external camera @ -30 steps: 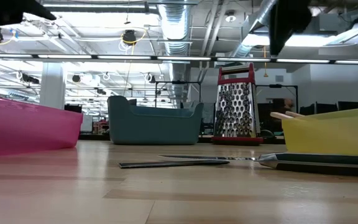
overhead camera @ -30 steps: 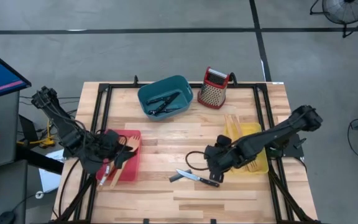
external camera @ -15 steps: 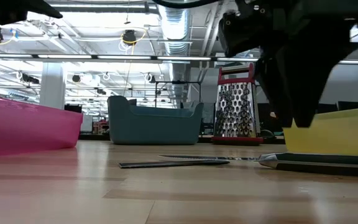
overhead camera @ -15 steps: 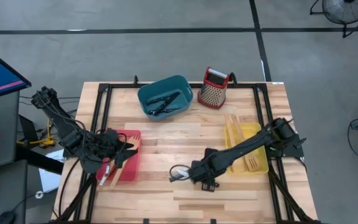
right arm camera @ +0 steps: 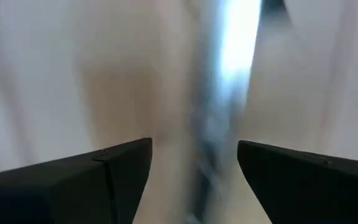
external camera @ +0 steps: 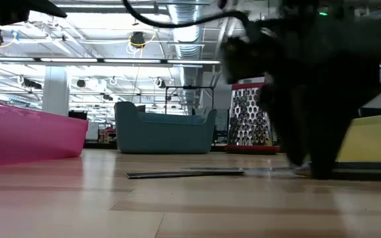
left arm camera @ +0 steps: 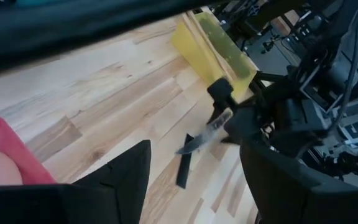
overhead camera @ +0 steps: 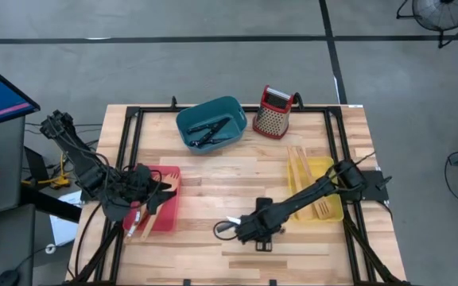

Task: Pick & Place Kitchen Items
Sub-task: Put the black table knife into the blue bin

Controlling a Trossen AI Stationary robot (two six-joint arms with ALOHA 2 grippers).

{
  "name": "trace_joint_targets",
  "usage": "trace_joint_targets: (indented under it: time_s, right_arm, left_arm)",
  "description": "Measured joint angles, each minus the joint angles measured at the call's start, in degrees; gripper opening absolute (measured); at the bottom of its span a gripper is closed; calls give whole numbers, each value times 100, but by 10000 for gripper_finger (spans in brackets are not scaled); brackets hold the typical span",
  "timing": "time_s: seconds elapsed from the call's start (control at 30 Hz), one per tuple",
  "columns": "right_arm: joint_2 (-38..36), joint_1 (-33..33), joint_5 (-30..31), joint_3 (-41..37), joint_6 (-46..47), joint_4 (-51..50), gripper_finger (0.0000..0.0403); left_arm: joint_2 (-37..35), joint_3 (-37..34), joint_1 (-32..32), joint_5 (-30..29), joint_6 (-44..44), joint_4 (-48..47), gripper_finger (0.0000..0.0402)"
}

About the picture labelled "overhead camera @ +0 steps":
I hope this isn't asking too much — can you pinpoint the teal plastic bin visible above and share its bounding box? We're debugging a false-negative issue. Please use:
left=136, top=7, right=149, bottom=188
left=175, top=95, right=249, bottom=156

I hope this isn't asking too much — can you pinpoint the white paper sheet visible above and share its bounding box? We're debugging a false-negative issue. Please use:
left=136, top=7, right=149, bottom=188
left=49, top=189, right=83, bottom=247

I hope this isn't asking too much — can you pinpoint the red trimmed metal box grater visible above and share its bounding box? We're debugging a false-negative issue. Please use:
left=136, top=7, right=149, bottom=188
left=251, top=84, right=296, bottom=140

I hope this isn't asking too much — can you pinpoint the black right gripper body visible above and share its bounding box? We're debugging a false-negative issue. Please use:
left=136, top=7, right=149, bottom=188
left=252, top=196, right=288, bottom=253

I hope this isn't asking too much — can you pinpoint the black computer mouse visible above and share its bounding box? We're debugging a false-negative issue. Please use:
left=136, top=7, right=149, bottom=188
left=0, top=269, right=20, bottom=286

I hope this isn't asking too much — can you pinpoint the black floor fan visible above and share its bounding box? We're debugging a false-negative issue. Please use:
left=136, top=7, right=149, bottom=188
left=395, top=0, right=458, bottom=49

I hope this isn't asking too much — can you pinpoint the slotted wooden spatula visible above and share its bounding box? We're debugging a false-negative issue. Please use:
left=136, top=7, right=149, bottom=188
left=295, top=145, right=333, bottom=222

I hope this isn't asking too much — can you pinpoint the red translucent plastic tray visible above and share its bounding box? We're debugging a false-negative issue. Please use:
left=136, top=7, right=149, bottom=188
left=122, top=164, right=182, bottom=234

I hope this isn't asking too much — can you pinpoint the black desk support beam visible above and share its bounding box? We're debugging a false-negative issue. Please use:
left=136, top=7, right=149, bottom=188
left=19, top=184, right=83, bottom=223

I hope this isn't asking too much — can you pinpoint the black floor cable pair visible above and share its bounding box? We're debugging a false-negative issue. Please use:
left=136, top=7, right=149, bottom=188
left=24, top=122, right=103, bottom=138

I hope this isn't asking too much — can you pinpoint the thick black base cable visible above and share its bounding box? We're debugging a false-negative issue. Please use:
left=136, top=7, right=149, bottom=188
left=72, top=200, right=107, bottom=279

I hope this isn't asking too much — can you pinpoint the black aluminium table frame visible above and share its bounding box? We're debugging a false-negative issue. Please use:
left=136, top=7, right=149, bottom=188
left=68, top=103, right=411, bottom=286

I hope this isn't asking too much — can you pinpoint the wooden fork spatula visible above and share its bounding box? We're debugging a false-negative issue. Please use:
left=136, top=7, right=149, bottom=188
left=138, top=172, right=181, bottom=242

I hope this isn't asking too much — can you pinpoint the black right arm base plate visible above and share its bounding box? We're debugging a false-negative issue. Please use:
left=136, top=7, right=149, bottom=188
left=338, top=169, right=393, bottom=203

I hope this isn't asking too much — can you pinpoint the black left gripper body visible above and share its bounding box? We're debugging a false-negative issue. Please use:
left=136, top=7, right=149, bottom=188
left=120, top=162, right=155, bottom=212

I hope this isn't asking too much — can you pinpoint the yellow translucent plastic tray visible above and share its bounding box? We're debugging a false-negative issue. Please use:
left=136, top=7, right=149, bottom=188
left=286, top=156, right=345, bottom=223

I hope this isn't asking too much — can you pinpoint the yellow cable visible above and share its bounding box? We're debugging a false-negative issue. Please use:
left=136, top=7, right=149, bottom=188
left=21, top=153, right=71, bottom=187

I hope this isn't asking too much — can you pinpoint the grey desk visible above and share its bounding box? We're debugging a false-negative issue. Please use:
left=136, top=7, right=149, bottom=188
left=0, top=114, right=37, bottom=286

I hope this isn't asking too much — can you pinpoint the solid wooden spatula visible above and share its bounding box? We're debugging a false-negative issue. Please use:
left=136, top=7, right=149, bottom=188
left=286, top=145, right=314, bottom=222

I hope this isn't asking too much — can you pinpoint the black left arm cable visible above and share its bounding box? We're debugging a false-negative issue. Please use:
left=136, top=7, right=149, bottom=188
left=48, top=114, right=163, bottom=210

